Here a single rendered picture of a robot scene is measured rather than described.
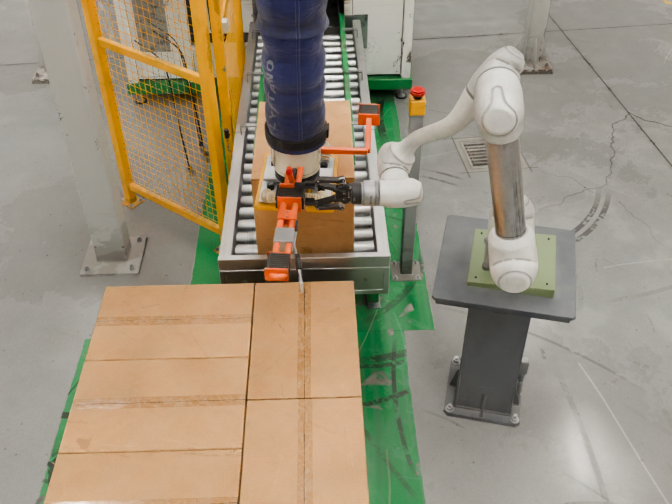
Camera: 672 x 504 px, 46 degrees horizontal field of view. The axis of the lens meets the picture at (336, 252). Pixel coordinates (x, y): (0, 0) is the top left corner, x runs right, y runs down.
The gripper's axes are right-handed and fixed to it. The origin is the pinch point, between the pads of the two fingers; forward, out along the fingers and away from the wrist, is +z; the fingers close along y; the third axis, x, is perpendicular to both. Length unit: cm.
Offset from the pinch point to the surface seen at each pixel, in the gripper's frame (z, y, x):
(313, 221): -3.6, 33.1, 26.5
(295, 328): 4, 53, -14
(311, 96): -3.0, -30.5, 13.2
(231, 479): 23, 53, -79
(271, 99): 10.5, -28.5, 14.9
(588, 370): -126, 104, 8
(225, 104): 41, 46, 143
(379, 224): -32, 47, 42
